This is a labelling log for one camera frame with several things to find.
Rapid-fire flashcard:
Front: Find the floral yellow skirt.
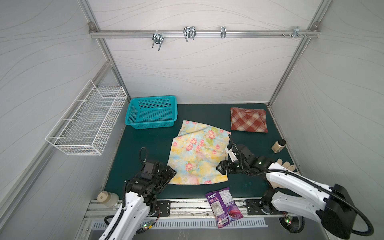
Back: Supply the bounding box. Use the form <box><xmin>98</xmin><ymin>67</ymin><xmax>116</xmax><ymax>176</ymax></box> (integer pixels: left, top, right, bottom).
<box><xmin>168</xmin><ymin>120</ymin><xmax>231</xmax><ymax>185</ymax></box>

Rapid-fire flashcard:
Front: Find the red plaid skirt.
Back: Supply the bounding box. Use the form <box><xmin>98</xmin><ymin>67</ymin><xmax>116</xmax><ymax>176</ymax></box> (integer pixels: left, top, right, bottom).
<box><xmin>231</xmin><ymin>108</ymin><xmax>268</xmax><ymax>133</ymax></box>

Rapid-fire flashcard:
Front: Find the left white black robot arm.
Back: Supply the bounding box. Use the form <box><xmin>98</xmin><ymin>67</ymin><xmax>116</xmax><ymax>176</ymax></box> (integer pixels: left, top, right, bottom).
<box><xmin>100</xmin><ymin>162</ymin><xmax>177</xmax><ymax>240</ymax></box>

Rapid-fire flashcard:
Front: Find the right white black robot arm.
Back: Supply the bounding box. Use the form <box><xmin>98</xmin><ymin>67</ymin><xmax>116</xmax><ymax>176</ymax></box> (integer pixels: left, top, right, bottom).
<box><xmin>216</xmin><ymin>143</ymin><xmax>374</xmax><ymax>240</ymax></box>

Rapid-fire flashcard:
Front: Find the small jar black lid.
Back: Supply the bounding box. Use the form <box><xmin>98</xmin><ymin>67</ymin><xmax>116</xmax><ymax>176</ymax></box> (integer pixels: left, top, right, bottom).
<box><xmin>271</xmin><ymin>139</ymin><xmax>287</xmax><ymax>154</ymax></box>

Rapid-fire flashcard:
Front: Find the purple snack bag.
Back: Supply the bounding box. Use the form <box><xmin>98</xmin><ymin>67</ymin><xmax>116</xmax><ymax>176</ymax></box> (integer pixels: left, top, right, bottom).
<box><xmin>206</xmin><ymin>188</ymin><xmax>244</xmax><ymax>229</ymax></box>

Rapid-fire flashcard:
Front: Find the teal plastic basket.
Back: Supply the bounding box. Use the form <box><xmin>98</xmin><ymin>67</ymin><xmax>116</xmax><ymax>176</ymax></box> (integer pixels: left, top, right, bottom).
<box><xmin>125</xmin><ymin>96</ymin><xmax>178</xmax><ymax>130</ymax></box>

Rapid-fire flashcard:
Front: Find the small metal hook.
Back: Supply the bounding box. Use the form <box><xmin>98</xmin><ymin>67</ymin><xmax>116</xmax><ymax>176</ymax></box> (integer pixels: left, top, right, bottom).
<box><xmin>221</xmin><ymin>27</ymin><xmax>227</xmax><ymax>39</ymax></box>

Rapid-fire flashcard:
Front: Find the left metal hook clamp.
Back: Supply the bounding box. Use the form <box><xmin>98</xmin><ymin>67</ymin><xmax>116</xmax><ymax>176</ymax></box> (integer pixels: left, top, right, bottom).
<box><xmin>152</xmin><ymin>33</ymin><xmax>164</xmax><ymax>51</ymax></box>

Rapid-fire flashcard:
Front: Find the metal hook clamp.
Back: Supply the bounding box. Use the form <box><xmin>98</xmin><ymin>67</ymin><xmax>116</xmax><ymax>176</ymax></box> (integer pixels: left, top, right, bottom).
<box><xmin>183</xmin><ymin>26</ymin><xmax>197</xmax><ymax>42</ymax></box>
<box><xmin>152</xmin><ymin>33</ymin><xmax>164</xmax><ymax>51</ymax></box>

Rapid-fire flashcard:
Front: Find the middle metal hook clamp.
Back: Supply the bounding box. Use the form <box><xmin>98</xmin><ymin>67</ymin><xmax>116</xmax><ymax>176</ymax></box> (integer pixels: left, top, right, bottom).
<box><xmin>183</xmin><ymin>26</ymin><xmax>197</xmax><ymax>42</ymax></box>

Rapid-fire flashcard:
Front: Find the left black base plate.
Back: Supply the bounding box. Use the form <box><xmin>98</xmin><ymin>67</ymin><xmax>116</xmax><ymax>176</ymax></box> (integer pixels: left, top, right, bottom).
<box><xmin>149</xmin><ymin>200</ymin><xmax>171</xmax><ymax>217</ymax></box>

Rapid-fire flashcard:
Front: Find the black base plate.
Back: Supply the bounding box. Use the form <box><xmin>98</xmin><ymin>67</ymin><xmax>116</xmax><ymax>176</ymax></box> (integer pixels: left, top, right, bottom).
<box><xmin>149</xmin><ymin>200</ymin><xmax>171</xmax><ymax>217</ymax></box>
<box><xmin>243</xmin><ymin>199</ymin><xmax>273</xmax><ymax>215</ymax></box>

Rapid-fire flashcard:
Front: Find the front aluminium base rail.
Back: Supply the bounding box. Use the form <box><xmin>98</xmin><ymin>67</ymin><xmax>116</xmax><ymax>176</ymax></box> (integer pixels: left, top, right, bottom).
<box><xmin>83</xmin><ymin>196</ymin><xmax>330</xmax><ymax>221</ymax></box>

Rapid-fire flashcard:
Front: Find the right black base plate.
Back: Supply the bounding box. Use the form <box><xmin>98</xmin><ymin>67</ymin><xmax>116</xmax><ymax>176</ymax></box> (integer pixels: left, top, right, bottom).
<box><xmin>243</xmin><ymin>199</ymin><xmax>273</xmax><ymax>215</ymax></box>

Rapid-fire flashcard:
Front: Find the right base cable bundle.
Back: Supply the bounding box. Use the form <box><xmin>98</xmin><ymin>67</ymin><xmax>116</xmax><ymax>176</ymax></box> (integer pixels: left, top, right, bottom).
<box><xmin>278</xmin><ymin>215</ymin><xmax>305</xmax><ymax>234</ymax></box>

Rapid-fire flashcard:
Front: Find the white wire basket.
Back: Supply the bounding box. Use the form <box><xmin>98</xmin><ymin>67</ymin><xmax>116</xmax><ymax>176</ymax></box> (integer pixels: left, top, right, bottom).
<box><xmin>45</xmin><ymin>80</ymin><xmax>128</xmax><ymax>156</ymax></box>

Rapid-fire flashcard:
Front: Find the right metal bracket clamp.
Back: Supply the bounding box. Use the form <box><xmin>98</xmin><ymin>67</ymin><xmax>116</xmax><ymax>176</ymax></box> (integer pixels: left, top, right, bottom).
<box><xmin>282</xmin><ymin>27</ymin><xmax>309</xmax><ymax>39</ymax></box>

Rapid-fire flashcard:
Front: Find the horizontal aluminium rail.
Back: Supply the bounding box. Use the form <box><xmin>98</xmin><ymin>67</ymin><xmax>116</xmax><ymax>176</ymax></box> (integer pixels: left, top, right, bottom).
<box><xmin>90</xmin><ymin>29</ymin><xmax>321</xmax><ymax>39</ymax></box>

